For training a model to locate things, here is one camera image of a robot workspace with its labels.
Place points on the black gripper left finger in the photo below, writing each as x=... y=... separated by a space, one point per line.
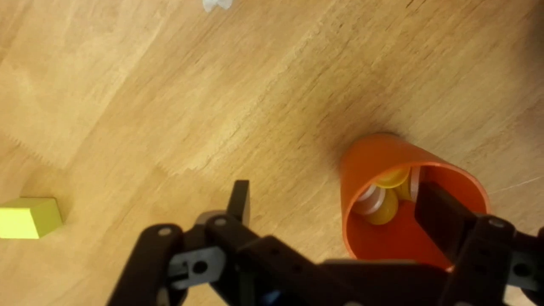
x=239 y=200

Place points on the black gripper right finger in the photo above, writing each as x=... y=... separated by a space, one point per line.
x=445 y=221

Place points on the orange cup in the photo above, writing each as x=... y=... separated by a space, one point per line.
x=402 y=238

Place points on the yellow and white chips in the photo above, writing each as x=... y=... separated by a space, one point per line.
x=383 y=197

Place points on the yellow-green block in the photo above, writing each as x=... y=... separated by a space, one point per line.
x=30 y=217

